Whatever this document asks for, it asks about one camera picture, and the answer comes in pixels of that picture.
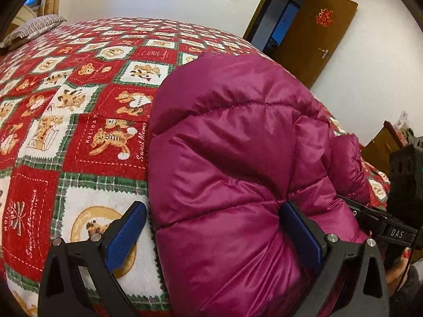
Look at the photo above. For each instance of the white paper card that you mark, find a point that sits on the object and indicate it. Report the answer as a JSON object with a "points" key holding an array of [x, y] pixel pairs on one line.
{"points": [[403, 119]]}

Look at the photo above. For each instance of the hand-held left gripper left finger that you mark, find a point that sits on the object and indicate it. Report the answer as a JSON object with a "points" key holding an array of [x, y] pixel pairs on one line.
{"points": [[127, 237]]}

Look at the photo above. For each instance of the person's right forearm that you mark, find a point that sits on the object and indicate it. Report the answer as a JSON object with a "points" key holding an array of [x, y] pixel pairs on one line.
{"points": [[411, 297]]}

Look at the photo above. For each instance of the wooden door frame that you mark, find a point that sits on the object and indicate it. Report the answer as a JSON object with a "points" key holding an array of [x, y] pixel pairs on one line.
{"points": [[260, 6]]}

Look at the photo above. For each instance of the brown wooden cabinet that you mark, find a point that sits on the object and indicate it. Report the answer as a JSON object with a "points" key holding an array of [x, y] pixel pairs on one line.
{"points": [[380, 148]]}

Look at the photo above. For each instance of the striped grey pillow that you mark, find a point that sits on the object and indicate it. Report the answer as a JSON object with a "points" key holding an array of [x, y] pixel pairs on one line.
{"points": [[29, 28]]}

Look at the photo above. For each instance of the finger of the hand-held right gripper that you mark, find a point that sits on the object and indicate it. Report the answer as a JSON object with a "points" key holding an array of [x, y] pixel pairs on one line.
{"points": [[363, 213]]}

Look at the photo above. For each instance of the red paper door decoration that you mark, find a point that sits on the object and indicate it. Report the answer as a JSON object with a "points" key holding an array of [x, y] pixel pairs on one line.
{"points": [[325, 17]]}

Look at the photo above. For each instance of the person's right hand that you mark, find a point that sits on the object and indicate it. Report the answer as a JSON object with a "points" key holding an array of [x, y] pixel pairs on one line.
{"points": [[396, 274]]}

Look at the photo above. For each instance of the magenta down jacket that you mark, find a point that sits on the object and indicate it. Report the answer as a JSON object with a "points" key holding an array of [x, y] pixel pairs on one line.
{"points": [[231, 155]]}

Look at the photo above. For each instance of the red bear-print blanket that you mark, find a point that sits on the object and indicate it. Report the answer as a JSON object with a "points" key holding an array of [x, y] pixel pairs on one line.
{"points": [[49, 122]]}

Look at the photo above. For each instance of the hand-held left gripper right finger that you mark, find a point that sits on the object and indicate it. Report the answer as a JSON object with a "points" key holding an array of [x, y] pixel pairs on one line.
{"points": [[302, 234]]}

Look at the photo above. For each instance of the brown wooden door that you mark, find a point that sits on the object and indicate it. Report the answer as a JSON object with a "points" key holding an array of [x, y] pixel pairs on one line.
{"points": [[307, 46]]}

